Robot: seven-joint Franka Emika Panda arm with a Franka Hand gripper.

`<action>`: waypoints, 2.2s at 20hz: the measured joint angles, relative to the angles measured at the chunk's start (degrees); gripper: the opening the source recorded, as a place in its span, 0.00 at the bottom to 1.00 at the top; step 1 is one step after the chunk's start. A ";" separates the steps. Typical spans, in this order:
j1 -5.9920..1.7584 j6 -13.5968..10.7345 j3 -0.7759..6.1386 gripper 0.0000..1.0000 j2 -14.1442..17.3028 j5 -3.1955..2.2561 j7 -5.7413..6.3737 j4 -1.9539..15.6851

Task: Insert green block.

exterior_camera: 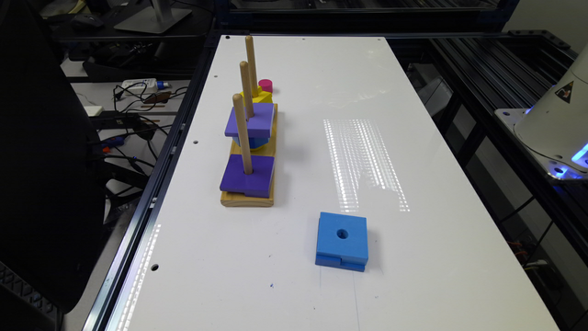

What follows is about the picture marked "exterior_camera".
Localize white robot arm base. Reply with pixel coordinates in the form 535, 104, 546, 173
494, 50, 587, 180

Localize blue block under purple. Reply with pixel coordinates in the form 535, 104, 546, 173
232, 137, 270, 151

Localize near wooden peg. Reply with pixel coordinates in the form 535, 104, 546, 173
232, 94, 253, 175

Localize yellow block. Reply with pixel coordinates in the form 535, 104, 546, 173
253, 86, 273, 103

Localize middle wooden peg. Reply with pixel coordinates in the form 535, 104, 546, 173
240, 61, 254, 119

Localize pink round block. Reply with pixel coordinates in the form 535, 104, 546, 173
258, 79, 273, 93

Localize wooden peg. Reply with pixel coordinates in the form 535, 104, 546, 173
232, 94, 253, 175
245, 35, 258, 97
240, 61, 254, 119

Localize wooden peg base board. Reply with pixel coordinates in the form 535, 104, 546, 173
220, 104, 277, 207

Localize black cables on floor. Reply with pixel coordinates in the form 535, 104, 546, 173
86, 82, 189, 185

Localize white power adapter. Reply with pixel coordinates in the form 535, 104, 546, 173
121, 78, 171, 94

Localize dark purple square block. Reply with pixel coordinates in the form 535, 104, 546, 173
220, 154, 275, 198

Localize monitor stand base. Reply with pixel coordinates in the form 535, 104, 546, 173
114, 0, 192, 34

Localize light purple square block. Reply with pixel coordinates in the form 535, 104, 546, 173
224, 103, 275, 138

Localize far wooden peg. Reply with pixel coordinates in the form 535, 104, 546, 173
245, 35, 258, 97

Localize blue square block with hole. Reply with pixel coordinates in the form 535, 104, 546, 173
315, 212, 368, 272

